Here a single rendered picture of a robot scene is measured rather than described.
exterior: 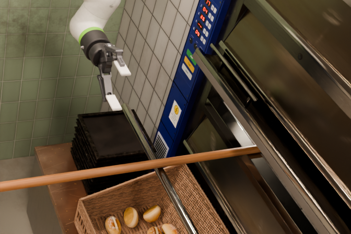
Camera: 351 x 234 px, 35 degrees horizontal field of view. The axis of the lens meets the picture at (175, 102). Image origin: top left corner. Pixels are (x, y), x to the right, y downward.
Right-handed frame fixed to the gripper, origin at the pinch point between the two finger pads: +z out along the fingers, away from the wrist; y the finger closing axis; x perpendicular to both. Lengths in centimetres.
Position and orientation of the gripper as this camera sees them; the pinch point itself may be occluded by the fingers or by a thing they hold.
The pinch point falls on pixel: (120, 90)
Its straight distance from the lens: 168.6
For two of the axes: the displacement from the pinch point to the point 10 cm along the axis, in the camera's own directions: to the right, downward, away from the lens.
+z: 4.1, 6.4, -6.5
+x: -8.8, 0.8, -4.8
